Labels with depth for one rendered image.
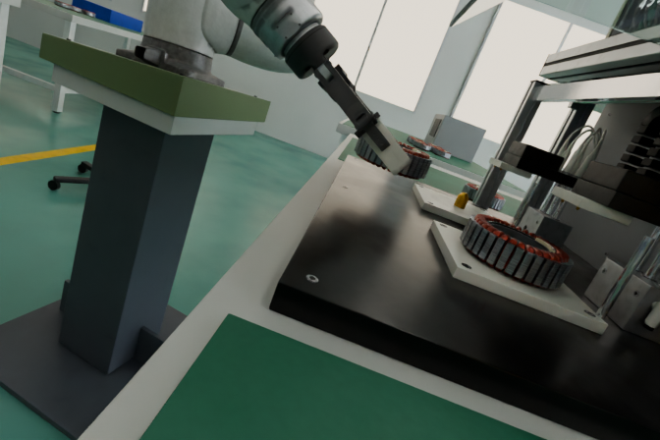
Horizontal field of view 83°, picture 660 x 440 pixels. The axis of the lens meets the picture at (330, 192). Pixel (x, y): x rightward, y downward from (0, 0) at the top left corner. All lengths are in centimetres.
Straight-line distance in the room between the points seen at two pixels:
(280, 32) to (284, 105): 476
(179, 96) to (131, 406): 62
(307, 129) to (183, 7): 439
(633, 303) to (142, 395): 45
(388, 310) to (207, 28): 77
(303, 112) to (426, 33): 187
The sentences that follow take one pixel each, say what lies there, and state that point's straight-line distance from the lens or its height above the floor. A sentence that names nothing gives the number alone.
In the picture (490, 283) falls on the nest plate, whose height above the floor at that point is 78.
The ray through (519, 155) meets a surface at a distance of 68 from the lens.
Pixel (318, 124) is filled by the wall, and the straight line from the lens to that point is 519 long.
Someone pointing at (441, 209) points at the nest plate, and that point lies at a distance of 61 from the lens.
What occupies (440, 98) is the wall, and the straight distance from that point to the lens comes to 520.
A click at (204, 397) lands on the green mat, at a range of 20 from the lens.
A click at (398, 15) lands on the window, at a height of 203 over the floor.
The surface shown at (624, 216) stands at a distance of 47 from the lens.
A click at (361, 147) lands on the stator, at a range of 53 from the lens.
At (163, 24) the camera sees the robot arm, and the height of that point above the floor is 90.
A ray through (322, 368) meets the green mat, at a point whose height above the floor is 75.
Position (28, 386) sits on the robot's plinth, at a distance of 122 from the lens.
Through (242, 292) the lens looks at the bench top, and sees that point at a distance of 27.
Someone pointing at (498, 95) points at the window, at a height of 155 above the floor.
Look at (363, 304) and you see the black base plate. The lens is 26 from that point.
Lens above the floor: 89
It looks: 15 degrees down
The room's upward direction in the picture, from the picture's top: 21 degrees clockwise
